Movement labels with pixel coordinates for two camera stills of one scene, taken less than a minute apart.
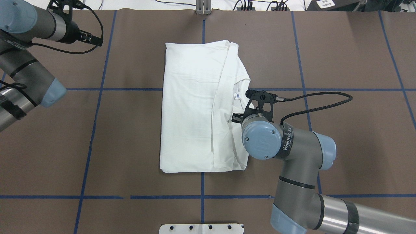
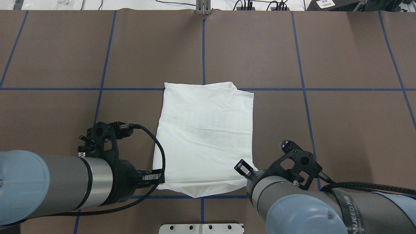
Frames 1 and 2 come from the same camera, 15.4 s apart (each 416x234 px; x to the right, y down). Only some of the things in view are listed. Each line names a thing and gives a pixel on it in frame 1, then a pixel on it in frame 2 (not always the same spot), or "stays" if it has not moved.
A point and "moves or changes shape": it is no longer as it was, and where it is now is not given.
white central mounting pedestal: x=201 y=228 stays
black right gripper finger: x=237 y=117 to x=243 y=168
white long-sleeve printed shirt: x=203 y=83 moves or changes shape
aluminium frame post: x=203 y=7 stays
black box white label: x=330 y=5 stays
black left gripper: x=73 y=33 to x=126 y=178
